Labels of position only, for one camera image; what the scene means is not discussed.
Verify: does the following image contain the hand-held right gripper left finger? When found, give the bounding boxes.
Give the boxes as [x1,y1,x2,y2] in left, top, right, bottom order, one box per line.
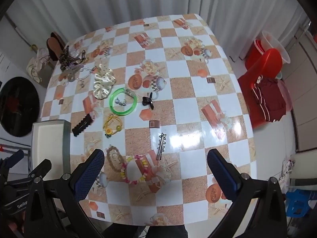
[23,149,106,238]

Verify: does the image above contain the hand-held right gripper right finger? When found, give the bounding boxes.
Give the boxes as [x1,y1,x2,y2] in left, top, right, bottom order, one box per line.
[205,149,290,238]

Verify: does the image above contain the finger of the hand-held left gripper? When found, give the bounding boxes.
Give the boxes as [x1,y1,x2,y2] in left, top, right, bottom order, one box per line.
[28,159,52,179]
[2,149,25,169]

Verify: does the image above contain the white rectangular box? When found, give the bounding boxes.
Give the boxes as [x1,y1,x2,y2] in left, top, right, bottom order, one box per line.
[30,119,72,174]

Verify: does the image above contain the pink yellow beaded bracelet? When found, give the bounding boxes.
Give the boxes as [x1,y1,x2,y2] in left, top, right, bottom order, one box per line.
[119,154,150,185]

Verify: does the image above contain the black wavy hair clip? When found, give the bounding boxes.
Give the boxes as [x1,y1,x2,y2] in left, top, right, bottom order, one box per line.
[72,114,94,137]

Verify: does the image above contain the yellow flower hair tie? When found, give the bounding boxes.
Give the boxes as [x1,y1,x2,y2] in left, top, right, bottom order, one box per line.
[103,113,123,138]

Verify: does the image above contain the silver spiked hair clip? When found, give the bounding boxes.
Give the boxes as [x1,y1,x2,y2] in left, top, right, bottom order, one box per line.
[155,132,167,160]

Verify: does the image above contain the green plastic bangle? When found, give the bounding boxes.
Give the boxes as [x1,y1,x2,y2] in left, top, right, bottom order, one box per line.
[109,87,138,116]

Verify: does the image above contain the cream dotted scrunchie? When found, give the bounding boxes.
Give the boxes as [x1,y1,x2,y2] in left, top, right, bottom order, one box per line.
[93,64,115,100]

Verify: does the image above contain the black bow clip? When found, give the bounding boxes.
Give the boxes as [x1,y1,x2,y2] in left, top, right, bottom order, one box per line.
[142,92,156,110]

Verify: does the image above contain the pile of assorted jewelry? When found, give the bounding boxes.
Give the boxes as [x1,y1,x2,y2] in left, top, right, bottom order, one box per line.
[58,46,98,87]

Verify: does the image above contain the person's left hand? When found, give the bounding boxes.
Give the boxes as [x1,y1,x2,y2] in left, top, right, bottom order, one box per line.
[6,214,26,237]

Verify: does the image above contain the red thin rod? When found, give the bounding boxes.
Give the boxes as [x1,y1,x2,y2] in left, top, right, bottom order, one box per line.
[0,146,30,153]

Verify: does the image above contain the black round disc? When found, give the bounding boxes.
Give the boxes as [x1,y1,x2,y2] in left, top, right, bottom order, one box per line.
[0,77,40,137]

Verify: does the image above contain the checkered printed tablecloth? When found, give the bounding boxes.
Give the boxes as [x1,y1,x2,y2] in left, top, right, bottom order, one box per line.
[40,13,257,226]

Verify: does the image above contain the white patterned cloth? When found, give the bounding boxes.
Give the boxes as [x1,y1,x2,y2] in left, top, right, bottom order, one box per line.
[282,160,296,181]

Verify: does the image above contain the blue plastic stool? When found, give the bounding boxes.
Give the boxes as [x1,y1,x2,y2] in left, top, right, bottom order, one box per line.
[285,188,310,219]

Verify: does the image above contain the dark red cloth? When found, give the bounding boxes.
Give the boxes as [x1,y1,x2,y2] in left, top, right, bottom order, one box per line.
[251,77,288,122]

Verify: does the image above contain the cream fabric bag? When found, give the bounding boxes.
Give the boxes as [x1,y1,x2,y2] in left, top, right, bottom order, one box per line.
[27,48,53,88]

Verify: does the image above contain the brown chair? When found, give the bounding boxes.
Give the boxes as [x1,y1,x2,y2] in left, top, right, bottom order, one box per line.
[47,32,67,61]

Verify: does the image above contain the red plastic stool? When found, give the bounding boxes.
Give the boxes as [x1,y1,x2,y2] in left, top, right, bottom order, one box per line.
[237,48,285,129]

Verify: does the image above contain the red bucket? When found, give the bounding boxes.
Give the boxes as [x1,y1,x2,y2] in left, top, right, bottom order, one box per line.
[245,39,265,70]

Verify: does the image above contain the clear plastic basin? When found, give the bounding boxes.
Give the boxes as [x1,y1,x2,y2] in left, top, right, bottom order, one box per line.
[260,30,291,65]

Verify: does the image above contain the brown rope bracelet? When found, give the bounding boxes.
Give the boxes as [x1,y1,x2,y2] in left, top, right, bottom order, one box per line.
[106,145,127,173]

